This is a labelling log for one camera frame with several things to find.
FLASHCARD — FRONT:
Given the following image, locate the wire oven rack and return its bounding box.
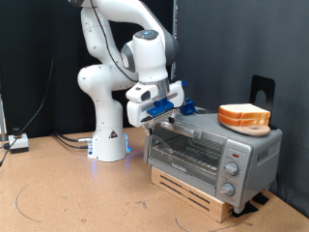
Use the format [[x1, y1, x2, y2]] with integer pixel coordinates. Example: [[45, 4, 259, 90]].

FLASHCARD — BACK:
[[151, 133, 223, 172]]

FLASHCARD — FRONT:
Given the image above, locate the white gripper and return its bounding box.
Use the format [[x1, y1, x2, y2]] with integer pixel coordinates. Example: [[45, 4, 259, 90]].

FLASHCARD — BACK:
[[125, 80, 186, 136]]

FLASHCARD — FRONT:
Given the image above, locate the round wooden board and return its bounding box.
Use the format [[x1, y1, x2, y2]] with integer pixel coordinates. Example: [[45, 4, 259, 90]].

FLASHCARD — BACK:
[[221, 120, 271, 137]]

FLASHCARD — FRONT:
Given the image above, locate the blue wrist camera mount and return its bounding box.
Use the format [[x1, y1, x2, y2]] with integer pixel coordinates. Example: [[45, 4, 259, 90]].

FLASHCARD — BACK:
[[147, 98, 175, 117]]

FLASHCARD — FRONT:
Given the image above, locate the black foam pad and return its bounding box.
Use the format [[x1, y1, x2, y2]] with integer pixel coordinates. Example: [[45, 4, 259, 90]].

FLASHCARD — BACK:
[[231, 201, 260, 218], [252, 192, 269, 206]]

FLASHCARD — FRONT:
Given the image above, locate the thin black base cable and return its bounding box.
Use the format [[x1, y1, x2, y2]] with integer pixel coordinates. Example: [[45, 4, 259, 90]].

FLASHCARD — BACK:
[[56, 136, 91, 150]]

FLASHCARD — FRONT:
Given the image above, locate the long black camera cable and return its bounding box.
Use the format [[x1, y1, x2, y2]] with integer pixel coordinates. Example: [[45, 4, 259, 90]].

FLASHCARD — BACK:
[[0, 0, 139, 168]]

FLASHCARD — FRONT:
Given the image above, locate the black cable with silver plug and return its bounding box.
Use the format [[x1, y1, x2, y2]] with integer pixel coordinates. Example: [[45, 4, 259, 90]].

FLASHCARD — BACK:
[[52, 130, 95, 143]]

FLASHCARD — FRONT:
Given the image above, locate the metal stand leg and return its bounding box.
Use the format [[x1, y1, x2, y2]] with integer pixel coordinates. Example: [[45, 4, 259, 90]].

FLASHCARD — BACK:
[[0, 93, 8, 143]]

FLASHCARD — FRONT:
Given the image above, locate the grey fabric curtain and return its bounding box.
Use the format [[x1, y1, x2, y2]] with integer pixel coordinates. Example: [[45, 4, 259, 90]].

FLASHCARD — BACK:
[[175, 0, 309, 217]]

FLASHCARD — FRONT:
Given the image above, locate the black metal bookend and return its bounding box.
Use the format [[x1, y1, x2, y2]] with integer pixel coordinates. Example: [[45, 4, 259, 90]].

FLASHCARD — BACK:
[[249, 74, 278, 131]]

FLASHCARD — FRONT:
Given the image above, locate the grey emergency stop box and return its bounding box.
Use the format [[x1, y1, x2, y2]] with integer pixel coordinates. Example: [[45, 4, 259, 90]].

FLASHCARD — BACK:
[[8, 127, 30, 154]]

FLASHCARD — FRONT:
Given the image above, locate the silver toaster oven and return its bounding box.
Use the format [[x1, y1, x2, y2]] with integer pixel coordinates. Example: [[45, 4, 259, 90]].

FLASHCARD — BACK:
[[143, 107, 284, 215]]

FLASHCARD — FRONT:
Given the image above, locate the silver oven knob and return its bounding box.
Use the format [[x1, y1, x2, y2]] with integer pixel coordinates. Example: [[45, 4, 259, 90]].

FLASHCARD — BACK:
[[224, 161, 239, 177], [219, 182, 236, 197]]

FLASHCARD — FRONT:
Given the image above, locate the black fabric curtain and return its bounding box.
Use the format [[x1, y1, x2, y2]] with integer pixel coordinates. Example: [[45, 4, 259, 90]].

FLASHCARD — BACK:
[[0, 0, 177, 139]]

